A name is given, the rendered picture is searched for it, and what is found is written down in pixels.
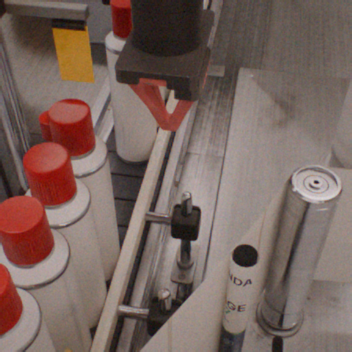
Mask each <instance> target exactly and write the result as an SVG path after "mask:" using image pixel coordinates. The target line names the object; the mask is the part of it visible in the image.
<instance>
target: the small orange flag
mask: <svg viewBox="0 0 352 352"><path fill-rule="evenodd" d="M51 25H52V29H53V36H54V41H55V45H56V48H57V56H58V60H59V69H60V77H61V80H66V81H80V82H88V83H94V69H93V62H92V57H91V51H90V40H89V35H88V28H87V26H86V21H82V20H67V19H60V18H53V19H52V21H51Z"/></svg>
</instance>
